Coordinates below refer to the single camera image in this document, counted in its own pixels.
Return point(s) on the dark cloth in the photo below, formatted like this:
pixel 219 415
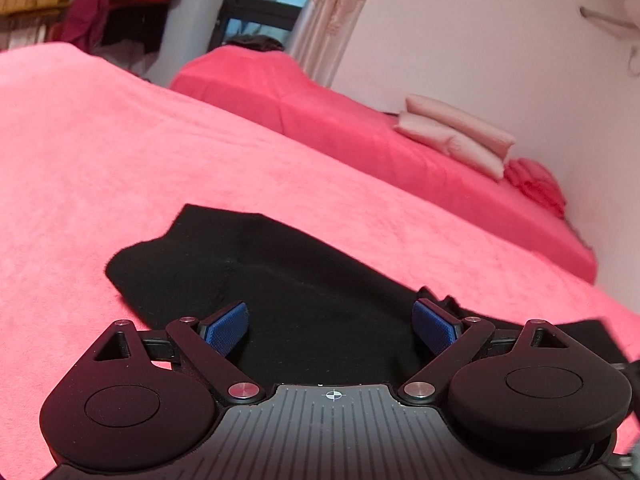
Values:
pixel 255 43

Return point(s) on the white wall air conditioner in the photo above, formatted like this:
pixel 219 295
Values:
pixel 631 15

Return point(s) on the black pants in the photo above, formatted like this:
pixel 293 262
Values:
pixel 320 300

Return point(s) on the dark framed window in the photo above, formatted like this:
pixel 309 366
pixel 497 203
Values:
pixel 265 0

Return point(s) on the pink pillow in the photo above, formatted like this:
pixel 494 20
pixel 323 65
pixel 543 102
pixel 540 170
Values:
pixel 465 127
pixel 445 142

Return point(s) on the pink patterned curtain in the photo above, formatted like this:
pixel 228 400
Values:
pixel 332 15

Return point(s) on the folded red cloth stack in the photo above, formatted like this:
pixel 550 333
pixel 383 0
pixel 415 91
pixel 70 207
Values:
pixel 537 182

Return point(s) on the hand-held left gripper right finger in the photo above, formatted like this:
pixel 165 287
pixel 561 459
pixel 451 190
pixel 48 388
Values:
pixel 434 332

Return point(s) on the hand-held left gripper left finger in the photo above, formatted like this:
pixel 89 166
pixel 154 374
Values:
pixel 225 332

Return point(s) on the pink bed blanket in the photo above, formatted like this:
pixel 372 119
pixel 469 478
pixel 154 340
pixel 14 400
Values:
pixel 125 170

